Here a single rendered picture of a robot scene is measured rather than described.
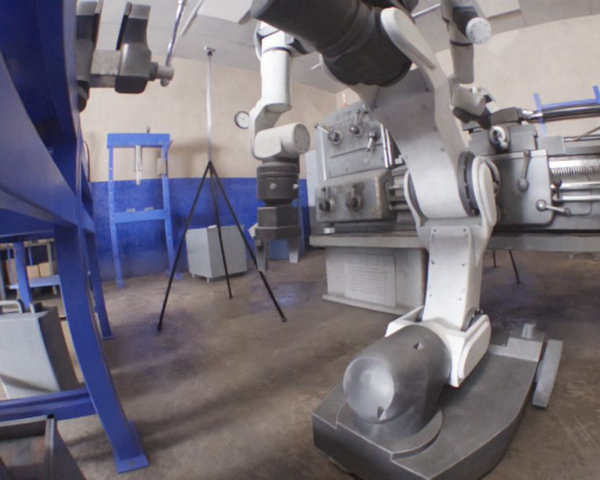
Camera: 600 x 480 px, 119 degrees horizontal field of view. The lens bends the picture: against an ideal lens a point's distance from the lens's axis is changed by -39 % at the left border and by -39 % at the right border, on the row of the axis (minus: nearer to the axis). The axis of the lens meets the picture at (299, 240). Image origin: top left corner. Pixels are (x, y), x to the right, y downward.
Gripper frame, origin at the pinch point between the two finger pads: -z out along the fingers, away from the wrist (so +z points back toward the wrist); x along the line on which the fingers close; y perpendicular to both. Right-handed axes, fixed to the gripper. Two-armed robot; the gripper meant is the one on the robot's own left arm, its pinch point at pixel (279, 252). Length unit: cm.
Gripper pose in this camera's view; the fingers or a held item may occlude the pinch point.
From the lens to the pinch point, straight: 60.4
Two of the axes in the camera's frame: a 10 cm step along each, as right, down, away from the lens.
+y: -8.3, -0.4, 5.6
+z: -0.2, -9.9, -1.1
